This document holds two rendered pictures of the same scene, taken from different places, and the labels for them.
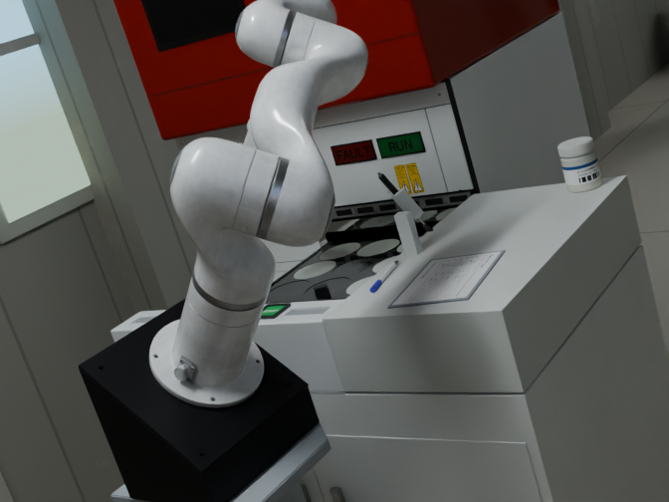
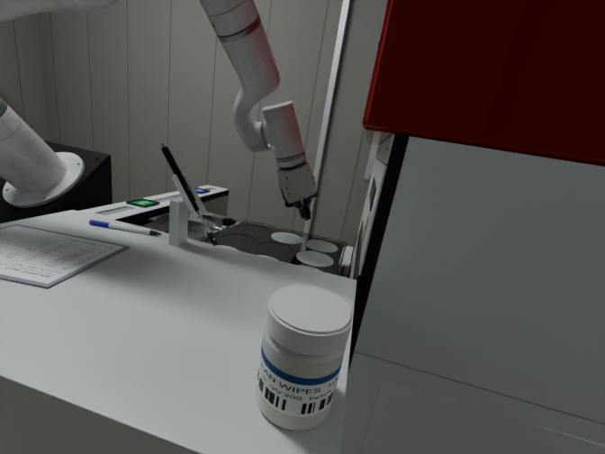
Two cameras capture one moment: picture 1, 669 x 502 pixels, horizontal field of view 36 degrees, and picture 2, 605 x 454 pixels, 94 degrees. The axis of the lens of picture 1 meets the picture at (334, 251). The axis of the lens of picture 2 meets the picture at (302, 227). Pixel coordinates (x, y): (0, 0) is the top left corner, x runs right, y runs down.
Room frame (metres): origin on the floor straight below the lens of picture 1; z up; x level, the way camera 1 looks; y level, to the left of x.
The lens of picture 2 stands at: (1.87, -0.69, 1.19)
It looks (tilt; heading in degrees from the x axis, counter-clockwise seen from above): 17 degrees down; 62
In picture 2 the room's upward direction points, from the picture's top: 10 degrees clockwise
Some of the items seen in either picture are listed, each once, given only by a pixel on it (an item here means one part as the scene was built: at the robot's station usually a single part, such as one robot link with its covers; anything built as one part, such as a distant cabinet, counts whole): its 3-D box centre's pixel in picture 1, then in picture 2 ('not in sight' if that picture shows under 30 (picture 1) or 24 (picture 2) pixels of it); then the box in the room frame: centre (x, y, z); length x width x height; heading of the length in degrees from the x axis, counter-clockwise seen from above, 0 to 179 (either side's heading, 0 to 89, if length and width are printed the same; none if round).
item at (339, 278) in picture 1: (353, 267); (275, 249); (2.15, -0.03, 0.90); 0.34 x 0.34 x 0.01; 52
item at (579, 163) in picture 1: (579, 164); (302, 352); (1.98, -0.52, 1.01); 0.07 x 0.07 x 0.10
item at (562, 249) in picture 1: (494, 277); (133, 321); (1.84, -0.27, 0.89); 0.62 x 0.35 x 0.14; 142
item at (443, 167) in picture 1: (322, 189); (369, 209); (2.45, -0.02, 1.02); 0.81 x 0.03 x 0.40; 52
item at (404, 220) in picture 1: (408, 218); (187, 211); (1.91, -0.16, 1.03); 0.06 x 0.04 x 0.13; 142
